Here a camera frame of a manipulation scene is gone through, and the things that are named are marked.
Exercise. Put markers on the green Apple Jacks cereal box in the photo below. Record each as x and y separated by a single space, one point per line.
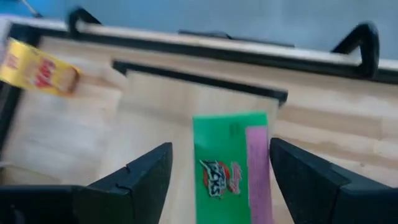
220 146

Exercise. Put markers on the black table edge clamp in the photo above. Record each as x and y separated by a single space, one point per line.
370 46
73 18

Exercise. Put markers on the black shelf end frame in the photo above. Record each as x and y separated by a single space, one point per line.
202 80

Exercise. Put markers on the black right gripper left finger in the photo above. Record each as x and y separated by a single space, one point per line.
124 202

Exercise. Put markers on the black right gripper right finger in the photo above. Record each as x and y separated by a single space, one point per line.
326 193

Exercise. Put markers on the yellow Corn Pops cereal box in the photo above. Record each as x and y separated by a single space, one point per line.
34 68

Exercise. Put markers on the black aluminium table frame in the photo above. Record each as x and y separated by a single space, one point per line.
217 53

